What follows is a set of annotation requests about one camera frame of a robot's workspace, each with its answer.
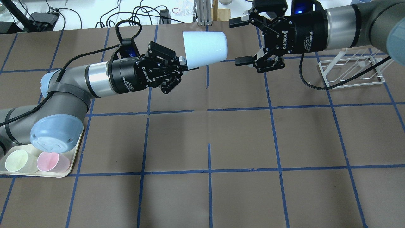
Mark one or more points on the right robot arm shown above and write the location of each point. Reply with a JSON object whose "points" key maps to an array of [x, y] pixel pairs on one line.
{"points": [[378, 23]]}

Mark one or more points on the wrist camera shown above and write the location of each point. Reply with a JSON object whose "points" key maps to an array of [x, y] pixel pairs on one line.
{"points": [[305, 6], [128, 48]]}

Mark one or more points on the light blue plastic cup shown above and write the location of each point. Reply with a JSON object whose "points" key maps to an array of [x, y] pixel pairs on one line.
{"points": [[204, 48]]}

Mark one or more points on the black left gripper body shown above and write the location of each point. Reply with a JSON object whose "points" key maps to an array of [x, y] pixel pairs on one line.
{"points": [[126, 76]]}

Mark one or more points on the aluminium frame post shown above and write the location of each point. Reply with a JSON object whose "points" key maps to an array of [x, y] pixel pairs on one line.
{"points": [[203, 12]]}

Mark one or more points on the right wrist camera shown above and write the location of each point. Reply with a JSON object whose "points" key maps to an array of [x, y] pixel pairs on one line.
{"points": [[305, 6]]}

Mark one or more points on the cream plastic cup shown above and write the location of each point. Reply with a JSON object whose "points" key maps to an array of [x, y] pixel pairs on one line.
{"points": [[21, 161]]}

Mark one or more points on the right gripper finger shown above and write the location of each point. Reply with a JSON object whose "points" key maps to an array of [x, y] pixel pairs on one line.
{"points": [[244, 20], [248, 60]]}

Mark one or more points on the wooden paper towel stand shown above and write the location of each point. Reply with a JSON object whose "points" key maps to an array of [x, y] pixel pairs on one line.
{"points": [[219, 14]]}

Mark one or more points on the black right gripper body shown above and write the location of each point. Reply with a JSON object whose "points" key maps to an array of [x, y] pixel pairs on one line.
{"points": [[306, 33]]}

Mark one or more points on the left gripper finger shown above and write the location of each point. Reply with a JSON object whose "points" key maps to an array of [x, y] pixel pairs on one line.
{"points": [[182, 61], [184, 69]]}

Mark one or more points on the pink plastic cup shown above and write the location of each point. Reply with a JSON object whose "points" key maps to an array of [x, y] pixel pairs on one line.
{"points": [[53, 162]]}

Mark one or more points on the black power adapter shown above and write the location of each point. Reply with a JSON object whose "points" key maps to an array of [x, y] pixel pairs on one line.
{"points": [[44, 21]]}

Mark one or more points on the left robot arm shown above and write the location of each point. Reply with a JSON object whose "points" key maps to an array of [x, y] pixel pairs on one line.
{"points": [[55, 125]]}

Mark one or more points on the cream plastic tray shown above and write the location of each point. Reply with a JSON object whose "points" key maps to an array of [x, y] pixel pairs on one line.
{"points": [[69, 150]]}

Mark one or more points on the white wire rack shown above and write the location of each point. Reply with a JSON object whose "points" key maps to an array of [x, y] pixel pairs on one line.
{"points": [[351, 61]]}

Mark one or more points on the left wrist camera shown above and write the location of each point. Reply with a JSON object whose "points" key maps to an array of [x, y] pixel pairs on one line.
{"points": [[128, 48]]}

